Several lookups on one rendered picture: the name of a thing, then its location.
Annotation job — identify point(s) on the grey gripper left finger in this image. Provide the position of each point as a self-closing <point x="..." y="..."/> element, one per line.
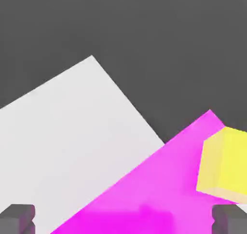
<point x="17" y="218"/>

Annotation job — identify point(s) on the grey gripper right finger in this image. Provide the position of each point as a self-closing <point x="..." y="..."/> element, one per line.
<point x="229" y="218"/>

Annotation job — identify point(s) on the small yellow cube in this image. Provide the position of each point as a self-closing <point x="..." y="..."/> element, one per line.
<point x="223" y="164"/>

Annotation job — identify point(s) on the large magenta box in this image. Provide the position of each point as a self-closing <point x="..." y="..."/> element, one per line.
<point x="154" y="189"/>

